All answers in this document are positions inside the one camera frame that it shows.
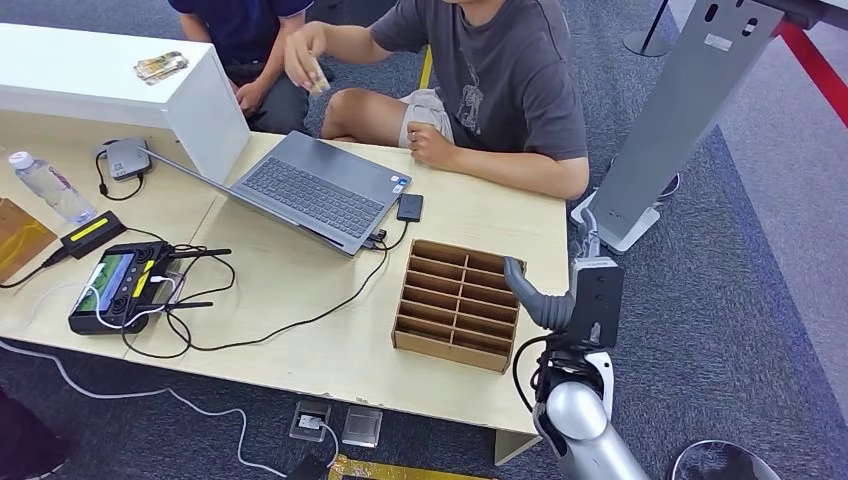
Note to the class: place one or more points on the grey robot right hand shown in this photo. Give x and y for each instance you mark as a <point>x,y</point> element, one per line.
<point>540,305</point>

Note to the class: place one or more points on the person's right hand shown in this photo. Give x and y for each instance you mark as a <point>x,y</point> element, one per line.
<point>305,53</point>

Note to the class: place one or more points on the person's left hand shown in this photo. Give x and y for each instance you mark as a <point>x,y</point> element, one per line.
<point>430,144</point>

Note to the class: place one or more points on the person's right forearm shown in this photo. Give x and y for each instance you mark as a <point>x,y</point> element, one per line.
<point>358,43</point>

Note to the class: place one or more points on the person's left forearm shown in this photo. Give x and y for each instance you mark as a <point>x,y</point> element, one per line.
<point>523,175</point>

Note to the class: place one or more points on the person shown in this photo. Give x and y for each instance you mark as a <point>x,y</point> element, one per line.
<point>510,79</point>
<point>245,26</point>

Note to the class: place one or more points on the wooden slotted card holder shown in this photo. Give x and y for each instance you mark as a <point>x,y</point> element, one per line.
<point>457,305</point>

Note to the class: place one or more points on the black external drive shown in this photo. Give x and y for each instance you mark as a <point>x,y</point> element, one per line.
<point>410,207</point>

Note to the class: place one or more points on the yellow floor line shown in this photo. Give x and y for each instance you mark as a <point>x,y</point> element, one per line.
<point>426,66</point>

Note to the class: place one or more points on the grey open laptop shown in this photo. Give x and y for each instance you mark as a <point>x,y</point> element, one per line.
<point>311,192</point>

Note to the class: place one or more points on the wooden table leg panel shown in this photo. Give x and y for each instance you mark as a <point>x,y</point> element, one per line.
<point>513,447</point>

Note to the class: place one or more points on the grey adapter hub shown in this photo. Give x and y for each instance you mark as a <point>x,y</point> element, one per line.
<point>127,158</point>

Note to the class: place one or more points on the white desk shelf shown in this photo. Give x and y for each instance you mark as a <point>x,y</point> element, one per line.
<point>99,79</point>

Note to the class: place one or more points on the square floor socket cover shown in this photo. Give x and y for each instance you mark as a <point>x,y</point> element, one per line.
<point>362,427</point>

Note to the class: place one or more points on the yellow and black floor tape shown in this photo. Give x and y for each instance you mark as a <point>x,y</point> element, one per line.
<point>391,472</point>

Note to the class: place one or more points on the grey kiosk stand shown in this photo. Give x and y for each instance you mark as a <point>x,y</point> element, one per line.
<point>682,119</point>

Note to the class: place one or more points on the black stanchion with round base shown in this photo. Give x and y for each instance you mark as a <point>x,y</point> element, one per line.
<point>646,44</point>

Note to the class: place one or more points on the round dark base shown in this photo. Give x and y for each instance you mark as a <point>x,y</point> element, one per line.
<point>722,464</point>

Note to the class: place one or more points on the floor socket with plug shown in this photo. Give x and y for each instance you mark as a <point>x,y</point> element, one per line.
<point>310,421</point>

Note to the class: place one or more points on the black charger with yellow label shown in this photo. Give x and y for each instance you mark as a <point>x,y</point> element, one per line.
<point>93,234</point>

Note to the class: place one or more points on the clear plastic water bottle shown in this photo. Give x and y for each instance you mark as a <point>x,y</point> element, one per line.
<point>53,191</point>

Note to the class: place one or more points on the black remote controller with screen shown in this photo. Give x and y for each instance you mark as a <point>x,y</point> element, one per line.
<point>116,291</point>

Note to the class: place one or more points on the brown cardboard box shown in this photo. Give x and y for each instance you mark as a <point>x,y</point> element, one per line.
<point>20,238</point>

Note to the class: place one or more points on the red barrier strip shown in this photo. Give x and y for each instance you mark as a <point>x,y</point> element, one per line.
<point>818,66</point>

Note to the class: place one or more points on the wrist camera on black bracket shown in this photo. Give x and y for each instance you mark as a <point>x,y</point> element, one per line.
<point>597,305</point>

